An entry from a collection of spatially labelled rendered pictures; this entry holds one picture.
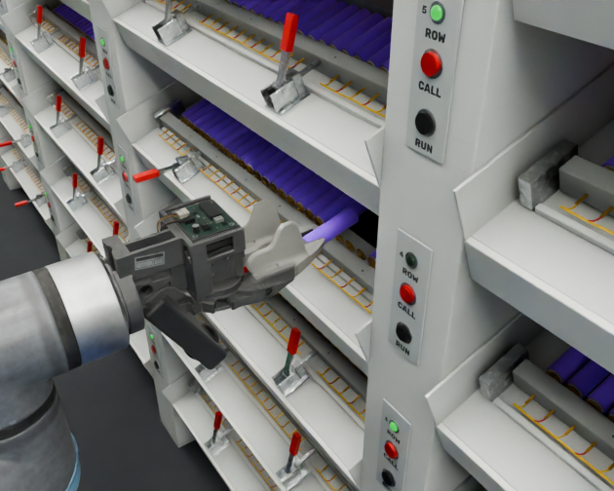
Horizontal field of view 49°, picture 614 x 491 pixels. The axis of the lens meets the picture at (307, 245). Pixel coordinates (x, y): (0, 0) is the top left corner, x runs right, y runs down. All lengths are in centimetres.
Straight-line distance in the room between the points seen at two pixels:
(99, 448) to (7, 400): 103
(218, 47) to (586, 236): 52
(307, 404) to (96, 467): 77
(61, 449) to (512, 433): 39
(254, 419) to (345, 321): 46
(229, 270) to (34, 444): 22
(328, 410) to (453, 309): 37
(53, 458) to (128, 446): 96
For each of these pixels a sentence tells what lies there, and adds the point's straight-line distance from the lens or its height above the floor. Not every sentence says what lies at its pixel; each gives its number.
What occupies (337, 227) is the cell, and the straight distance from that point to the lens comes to 70.
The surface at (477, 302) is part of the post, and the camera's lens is 57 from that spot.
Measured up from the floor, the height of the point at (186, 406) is 15.
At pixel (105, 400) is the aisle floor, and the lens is 172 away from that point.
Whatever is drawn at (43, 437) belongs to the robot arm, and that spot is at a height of 75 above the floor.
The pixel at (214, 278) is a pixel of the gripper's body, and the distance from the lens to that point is 63.
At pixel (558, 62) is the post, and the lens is 51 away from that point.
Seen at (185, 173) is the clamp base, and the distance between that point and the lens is 99.
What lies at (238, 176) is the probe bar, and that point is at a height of 77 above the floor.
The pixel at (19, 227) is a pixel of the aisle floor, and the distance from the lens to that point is 244.
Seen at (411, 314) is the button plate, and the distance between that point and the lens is 59.
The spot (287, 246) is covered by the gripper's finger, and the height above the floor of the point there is 84.
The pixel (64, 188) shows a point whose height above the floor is 34.
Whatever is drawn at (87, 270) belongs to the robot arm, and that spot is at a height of 87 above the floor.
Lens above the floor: 120
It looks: 34 degrees down
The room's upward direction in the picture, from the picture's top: straight up
